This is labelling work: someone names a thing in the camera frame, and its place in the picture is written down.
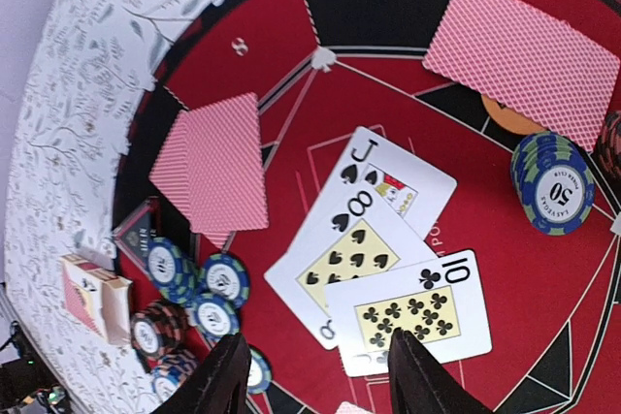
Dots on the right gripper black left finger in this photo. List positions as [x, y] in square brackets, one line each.
[218, 385]

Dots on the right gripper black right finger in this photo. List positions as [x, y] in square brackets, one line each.
[419, 383]

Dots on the green chips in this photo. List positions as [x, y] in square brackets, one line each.
[260, 374]

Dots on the poker chips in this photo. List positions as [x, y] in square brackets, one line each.
[171, 371]

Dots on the green chip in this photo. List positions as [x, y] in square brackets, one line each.
[215, 317]
[225, 275]

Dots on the dealt red card seat four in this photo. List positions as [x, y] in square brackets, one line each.
[347, 407]

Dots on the ten of clubs card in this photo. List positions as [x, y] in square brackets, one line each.
[440, 302]

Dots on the poker chip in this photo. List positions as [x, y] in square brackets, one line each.
[171, 271]
[158, 331]

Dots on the red playing card deck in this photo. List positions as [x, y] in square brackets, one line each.
[97, 298]

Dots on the eight of spades card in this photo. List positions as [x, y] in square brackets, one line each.
[361, 235]

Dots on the jack of spades card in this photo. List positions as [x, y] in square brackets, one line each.
[417, 191]

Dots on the dealt red card seat eight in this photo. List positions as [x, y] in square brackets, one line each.
[210, 168]

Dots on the green chip stack seat ten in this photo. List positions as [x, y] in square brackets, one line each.
[553, 183]

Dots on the orange round dealer button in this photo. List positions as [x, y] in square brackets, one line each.
[509, 119]

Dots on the dealt red card seat ten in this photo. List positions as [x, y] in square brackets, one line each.
[529, 61]

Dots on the round red black poker mat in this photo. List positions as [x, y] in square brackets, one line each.
[320, 69]

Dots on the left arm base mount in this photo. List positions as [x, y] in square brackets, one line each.
[27, 383]

